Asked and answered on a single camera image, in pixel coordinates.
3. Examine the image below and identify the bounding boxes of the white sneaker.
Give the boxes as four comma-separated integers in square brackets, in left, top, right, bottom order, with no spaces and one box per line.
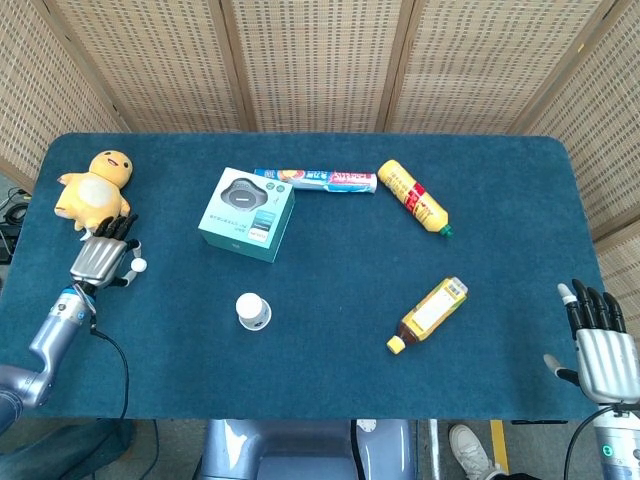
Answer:
[448,423,507,480]

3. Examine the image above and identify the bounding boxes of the teal speaker product box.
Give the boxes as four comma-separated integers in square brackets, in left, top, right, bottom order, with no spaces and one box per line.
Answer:
[197,166,296,264]

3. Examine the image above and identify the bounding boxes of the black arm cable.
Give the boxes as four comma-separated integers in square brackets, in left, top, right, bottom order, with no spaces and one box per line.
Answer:
[563,405,614,480]
[89,324,130,420]

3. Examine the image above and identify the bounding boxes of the black floor cables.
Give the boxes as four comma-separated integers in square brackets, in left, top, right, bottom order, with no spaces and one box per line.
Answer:
[0,187,32,266]

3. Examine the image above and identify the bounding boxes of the silver metal table leg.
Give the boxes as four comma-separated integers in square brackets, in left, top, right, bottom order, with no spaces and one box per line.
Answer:
[428,419,442,480]

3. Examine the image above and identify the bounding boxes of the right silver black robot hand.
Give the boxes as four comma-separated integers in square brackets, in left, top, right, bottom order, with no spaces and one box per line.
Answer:
[543,278,640,405]

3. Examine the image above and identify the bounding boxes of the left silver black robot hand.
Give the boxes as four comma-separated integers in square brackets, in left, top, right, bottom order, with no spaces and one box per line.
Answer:
[69,213,149,290]

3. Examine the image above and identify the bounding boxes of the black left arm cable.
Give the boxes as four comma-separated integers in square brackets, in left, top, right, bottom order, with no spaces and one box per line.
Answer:
[89,324,130,420]

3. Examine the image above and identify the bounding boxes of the tea bottle with yellow cap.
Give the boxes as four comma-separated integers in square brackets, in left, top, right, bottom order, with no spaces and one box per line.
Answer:
[385,276,470,356]

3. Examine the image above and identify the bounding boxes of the white floral paper cup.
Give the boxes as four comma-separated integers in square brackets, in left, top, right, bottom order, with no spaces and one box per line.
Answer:
[235,293,274,332]

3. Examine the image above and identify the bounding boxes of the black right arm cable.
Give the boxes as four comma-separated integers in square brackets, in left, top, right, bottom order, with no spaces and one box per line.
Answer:
[563,405,614,480]

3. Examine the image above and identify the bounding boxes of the yellow plush duck toy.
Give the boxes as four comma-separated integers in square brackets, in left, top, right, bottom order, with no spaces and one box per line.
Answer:
[53,149,135,232]

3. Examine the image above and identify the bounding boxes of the yellow bottle with green cap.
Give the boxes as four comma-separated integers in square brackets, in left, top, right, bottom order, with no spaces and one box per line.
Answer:
[376,159,455,240]

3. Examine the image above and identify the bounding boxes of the grey-blue robot torso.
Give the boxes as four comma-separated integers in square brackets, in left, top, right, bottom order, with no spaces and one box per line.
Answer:
[197,418,419,480]

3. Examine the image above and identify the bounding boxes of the woven bamboo folding screen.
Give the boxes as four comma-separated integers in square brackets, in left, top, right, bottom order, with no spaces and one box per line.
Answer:
[0,0,640,321]

